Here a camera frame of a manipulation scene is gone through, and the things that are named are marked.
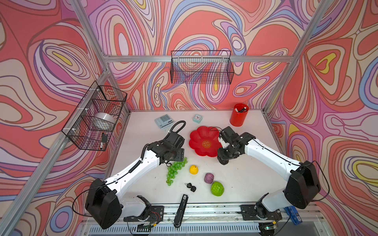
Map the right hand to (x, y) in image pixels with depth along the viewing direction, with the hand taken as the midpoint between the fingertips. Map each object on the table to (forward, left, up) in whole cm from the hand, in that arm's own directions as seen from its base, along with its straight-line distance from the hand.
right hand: (223, 157), depth 82 cm
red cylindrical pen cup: (+32, -16, +2) cm, 36 cm away
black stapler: (-27, +25, -5) cm, 37 cm away
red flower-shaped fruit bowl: (+18, +8, -10) cm, 22 cm away
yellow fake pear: (-4, +17, -6) cm, 18 cm away
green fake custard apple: (-16, +5, -4) cm, 17 cm away
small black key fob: (-14, +18, -9) cm, 24 cm away
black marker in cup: (+36, -20, +1) cm, 42 cm away
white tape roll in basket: (+14, +61, +23) cm, 67 cm away
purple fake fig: (-9, +9, -6) cm, 14 cm away
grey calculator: (+35, +38, -7) cm, 52 cm away
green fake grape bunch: (-4, +30, -6) cm, 30 cm away
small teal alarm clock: (+37, +13, -7) cm, 40 cm away
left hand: (+2, +25, +3) cm, 25 cm away
